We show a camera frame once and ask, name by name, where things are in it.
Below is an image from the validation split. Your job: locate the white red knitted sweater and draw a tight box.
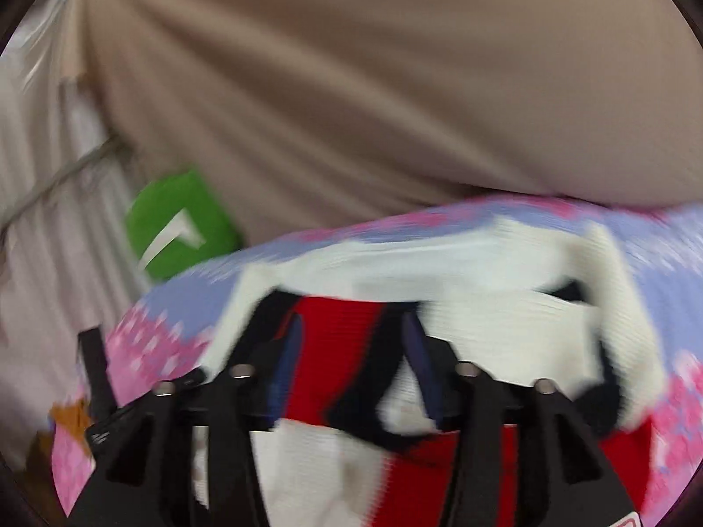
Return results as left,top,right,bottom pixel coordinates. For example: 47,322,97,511
193,219,665,526

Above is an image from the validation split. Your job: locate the orange knitted glove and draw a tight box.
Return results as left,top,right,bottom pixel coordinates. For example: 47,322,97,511
49,397,93,455

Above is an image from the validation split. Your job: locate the pink floral bed sheet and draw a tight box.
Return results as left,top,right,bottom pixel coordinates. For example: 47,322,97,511
50,191,703,527

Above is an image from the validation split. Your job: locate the green cushion white stripe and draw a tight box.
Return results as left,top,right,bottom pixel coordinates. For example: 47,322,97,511
124,170,244,282

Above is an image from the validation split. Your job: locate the white satin curtain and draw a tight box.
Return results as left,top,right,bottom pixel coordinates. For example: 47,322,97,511
1,0,149,469

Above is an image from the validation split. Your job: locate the grey curtain tie band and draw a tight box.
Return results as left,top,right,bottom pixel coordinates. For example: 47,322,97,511
1,136,126,230

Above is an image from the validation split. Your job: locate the beige draped curtain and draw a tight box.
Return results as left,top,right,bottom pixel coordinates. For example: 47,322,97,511
63,0,702,243

